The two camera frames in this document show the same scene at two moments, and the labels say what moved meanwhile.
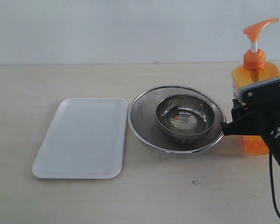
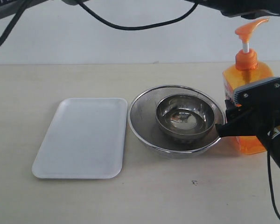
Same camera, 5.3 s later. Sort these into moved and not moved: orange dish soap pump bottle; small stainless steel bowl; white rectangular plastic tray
Moved: orange dish soap pump bottle
Not moved: white rectangular plastic tray; small stainless steel bowl
